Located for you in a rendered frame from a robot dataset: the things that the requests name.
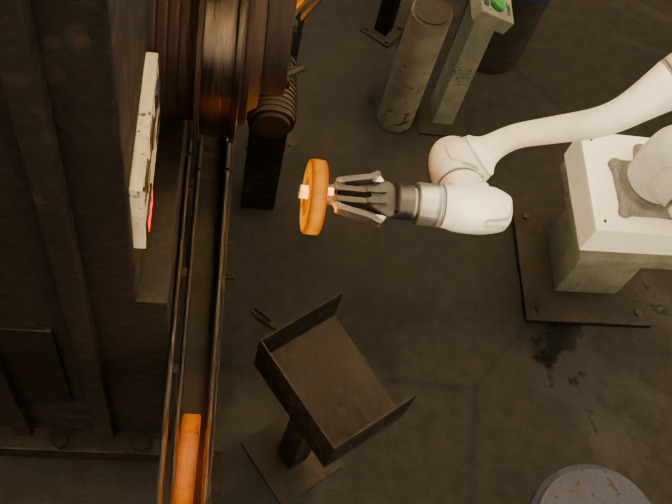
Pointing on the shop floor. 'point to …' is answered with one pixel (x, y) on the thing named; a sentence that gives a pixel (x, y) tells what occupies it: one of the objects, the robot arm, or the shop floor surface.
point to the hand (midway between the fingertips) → (316, 192)
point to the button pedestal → (461, 69)
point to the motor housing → (267, 146)
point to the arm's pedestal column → (571, 277)
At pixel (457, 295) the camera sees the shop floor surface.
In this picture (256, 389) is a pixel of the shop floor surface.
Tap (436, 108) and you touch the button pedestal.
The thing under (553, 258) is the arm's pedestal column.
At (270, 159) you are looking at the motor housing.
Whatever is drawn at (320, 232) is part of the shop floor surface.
